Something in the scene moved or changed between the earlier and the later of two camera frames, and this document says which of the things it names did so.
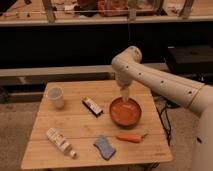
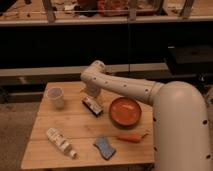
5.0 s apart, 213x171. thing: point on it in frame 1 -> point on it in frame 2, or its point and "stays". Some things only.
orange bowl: x=125 y=113 stays
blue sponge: x=106 y=149 stays
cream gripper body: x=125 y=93 -> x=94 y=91
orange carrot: x=131 y=137 stays
